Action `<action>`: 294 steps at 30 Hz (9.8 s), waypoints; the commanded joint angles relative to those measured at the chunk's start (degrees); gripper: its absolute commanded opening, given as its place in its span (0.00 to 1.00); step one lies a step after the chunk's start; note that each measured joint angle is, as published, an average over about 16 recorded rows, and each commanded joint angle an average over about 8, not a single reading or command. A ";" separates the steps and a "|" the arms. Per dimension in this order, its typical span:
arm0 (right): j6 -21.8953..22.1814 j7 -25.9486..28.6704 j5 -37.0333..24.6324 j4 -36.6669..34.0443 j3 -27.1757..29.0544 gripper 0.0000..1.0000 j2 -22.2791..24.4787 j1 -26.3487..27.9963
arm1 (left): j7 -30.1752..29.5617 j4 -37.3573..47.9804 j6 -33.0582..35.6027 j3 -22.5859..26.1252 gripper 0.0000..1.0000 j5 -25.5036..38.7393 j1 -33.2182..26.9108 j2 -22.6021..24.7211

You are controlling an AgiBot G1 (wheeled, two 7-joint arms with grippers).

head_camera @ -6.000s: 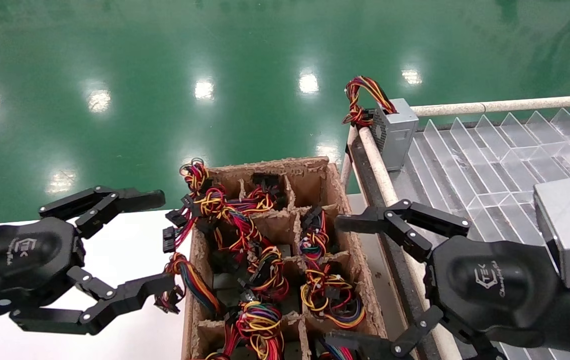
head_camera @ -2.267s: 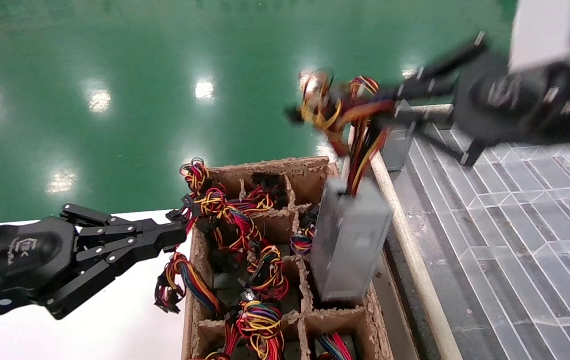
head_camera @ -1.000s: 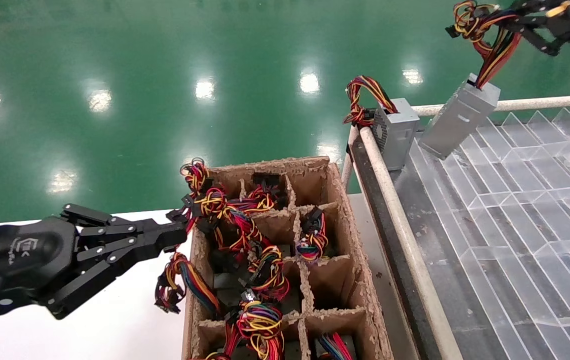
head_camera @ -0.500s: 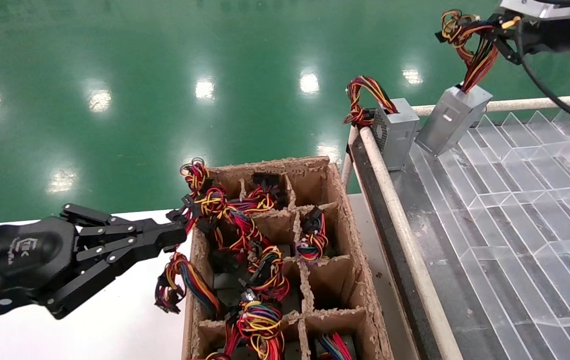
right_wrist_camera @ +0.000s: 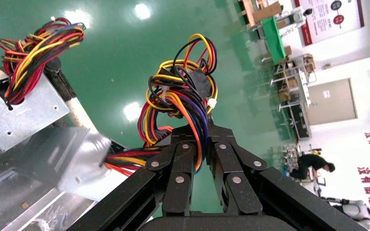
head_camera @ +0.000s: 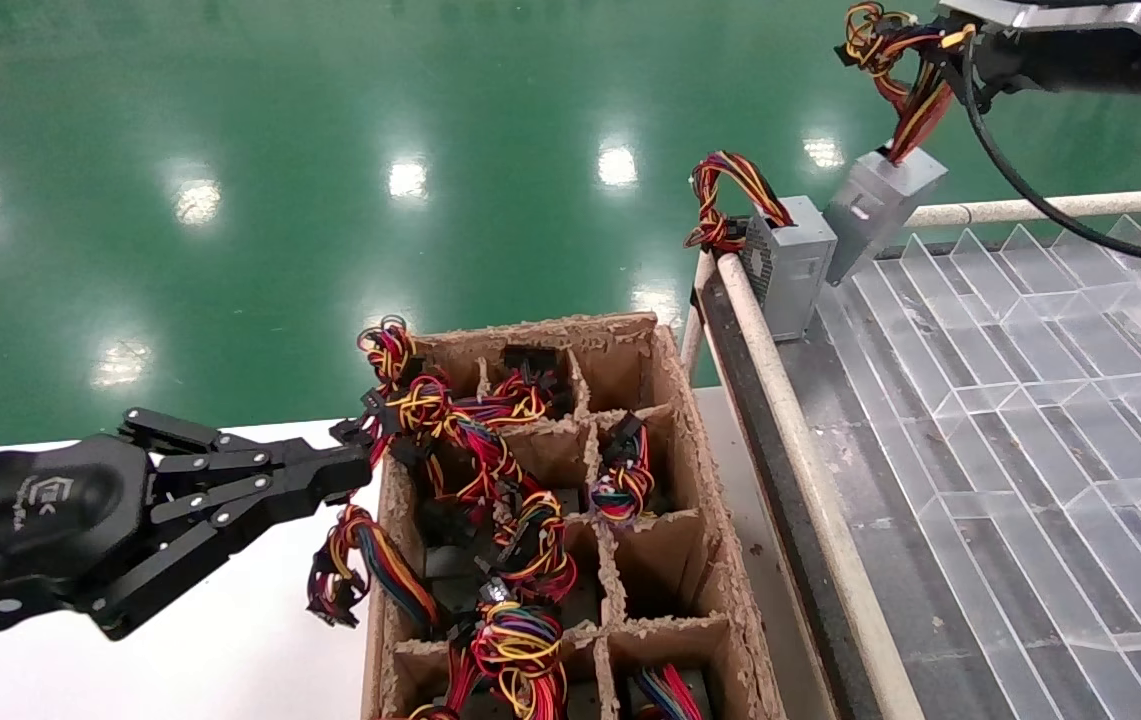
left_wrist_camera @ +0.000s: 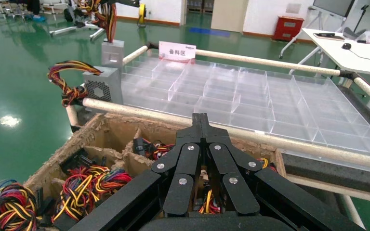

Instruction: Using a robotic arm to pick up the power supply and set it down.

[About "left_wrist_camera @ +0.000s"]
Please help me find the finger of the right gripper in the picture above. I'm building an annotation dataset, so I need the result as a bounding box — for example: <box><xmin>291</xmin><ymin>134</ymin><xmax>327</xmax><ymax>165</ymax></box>
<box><xmin>108</xmin><ymin>0</ymin><xmax>140</xmax><ymax>8</ymax></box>

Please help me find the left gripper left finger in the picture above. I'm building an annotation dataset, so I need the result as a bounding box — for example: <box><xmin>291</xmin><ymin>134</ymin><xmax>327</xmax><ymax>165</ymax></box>
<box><xmin>68</xmin><ymin>113</ymin><xmax>202</xmax><ymax>231</ymax></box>

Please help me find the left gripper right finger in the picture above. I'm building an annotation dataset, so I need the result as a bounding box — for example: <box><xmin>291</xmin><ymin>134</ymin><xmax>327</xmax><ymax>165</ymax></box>
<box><xmin>201</xmin><ymin>113</ymin><xmax>366</xmax><ymax>231</ymax></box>

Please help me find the grey power supply with cables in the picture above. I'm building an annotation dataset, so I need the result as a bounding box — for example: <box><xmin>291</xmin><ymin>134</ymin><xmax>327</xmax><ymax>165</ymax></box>
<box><xmin>76</xmin><ymin>0</ymin><xmax>125</xmax><ymax>76</ymax></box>
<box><xmin>47</xmin><ymin>60</ymin><xmax>124</xmax><ymax>108</ymax></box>

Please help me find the yellow floor fan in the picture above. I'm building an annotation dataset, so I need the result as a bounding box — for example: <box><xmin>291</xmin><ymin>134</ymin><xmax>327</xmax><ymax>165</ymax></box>
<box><xmin>136</xmin><ymin>3</ymin><xmax>147</xmax><ymax>28</ymax></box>

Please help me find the white red area sign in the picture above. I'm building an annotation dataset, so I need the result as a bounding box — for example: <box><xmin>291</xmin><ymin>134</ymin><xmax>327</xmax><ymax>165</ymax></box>
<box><xmin>158</xmin><ymin>41</ymin><xmax>197</xmax><ymax>62</ymax></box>

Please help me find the white wheeled floor stand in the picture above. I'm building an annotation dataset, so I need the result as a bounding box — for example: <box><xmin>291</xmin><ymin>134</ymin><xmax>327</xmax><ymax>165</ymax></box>
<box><xmin>49</xmin><ymin>0</ymin><xmax>109</xmax><ymax>41</ymax></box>

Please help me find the cardboard box with dividers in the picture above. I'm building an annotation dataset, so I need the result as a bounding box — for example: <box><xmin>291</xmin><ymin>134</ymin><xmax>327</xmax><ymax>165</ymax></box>
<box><xmin>24</xmin><ymin>113</ymin><xmax>286</xmax><ymax>231</ymax></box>

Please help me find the blue floor mat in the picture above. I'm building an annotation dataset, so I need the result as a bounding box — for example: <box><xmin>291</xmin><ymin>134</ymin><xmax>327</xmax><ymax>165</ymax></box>
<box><xmin>188</xmin><ymin>27</ymin><xmax>231</xmax><ymax>38</ymax></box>

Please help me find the person in dark trousers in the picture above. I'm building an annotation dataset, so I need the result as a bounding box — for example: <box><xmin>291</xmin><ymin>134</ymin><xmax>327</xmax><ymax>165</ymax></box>
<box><xmin>25</xmin><ymin>0</ymin><xmax>47</xmax><ymax>23</ymax></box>

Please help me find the clear acrylic divider tray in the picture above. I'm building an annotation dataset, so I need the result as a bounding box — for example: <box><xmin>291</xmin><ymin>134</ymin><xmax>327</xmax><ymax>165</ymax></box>
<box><xmin>118</xmin><ymin>52</ymin><xmax>370</xmax><ymax>176</ymax></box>

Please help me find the cream vertical rack pipe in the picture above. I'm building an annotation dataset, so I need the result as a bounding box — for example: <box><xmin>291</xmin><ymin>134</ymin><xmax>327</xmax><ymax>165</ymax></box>
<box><xmin>65</xmin><ymin>105</ymin><xmax>79</xmax><ymax>128</ymax></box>
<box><xmin>342</xmin><ymin>194</ymin><xmax>367</xmax><ymax>230</ymax></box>

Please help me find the red metal cabinet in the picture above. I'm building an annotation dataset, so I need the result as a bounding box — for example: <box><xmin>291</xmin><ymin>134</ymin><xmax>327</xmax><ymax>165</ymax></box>
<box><xmin>272</xmin><ymin>16</ymin><xmax>304</xmax><ymax>42</ymax></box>

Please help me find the white office table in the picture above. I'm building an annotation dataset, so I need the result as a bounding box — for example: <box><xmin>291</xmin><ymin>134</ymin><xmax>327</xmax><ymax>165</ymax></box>
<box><xmin>289</xmin><ymin>28</ymin><xmax>370</xmax><ymax>111</ymax></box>

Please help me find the brown notebook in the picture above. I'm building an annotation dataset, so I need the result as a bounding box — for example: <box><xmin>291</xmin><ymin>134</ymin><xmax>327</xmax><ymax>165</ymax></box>
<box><xmin>313</xmin><ymin>34</ymin><xmax>346</xmax><ymax>42</ymax></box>

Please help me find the black desktop microphone stand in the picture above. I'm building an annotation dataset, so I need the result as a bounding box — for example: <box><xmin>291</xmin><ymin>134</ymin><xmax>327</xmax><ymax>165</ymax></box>
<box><xmin>343</xmin><ymin>4</ymin><xmax>370</xmax><ymax>41</ymax></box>

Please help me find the display screen on tripod stand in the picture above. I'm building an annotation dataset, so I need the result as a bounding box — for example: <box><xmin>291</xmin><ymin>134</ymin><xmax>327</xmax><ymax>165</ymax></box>
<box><xmin>279</xmin><ymin>0</ymin><xmax>356</xmax><ymax>60</ymax></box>

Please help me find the coloured power supply cable bundle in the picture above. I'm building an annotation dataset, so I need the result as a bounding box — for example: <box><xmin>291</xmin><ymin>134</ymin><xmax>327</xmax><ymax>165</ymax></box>
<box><xmin>198</xmin><ymin>190</ymin><xmax>221</xmax><ymax>214</ymax></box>
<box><xmin>94</xmin><ymin>168</ymin><xmax>133</xmax><ymax>193</ymax></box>
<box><xmin>257</xmin><ymin>157</ymin><xmax>278</xmax><ymax>173</ymax></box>
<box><xmin>133</xmin><ymin>137</ymin><xmax>176</xmax><ymax>161</ymax></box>
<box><xmin>51</xmin><ymin>148</ymin><xmax>101</xmax><ymax>224</ymax></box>
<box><xmin>0</xmin><ymin>179</ymin><xmax>42</xmax><ymax>231</ymax></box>

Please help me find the long cream rack rail pipe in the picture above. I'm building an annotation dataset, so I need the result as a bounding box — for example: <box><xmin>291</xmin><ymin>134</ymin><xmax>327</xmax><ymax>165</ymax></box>
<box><xmin>194</xmin><ymin>49</ymin><xmax>342</xmax><ymax>77</ymax></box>
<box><xmin>82</xmin><ymin>98</ymin><xmax>370</xmax><ymax>173</ymax></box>

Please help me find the beige lower rack rail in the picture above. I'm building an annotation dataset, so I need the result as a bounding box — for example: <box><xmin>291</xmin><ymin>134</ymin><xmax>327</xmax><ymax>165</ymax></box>
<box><xmin>285</xmin><ymin>173</ymin><xmax>370</xmax><ymax>206</ymax></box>

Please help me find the white metal chair frame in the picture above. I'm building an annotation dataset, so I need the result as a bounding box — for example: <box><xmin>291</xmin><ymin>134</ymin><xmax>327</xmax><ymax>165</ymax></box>
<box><xmin>0</xmin><ymin>0</ymin><xmax>26</xmax><ymax>20</ymax></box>

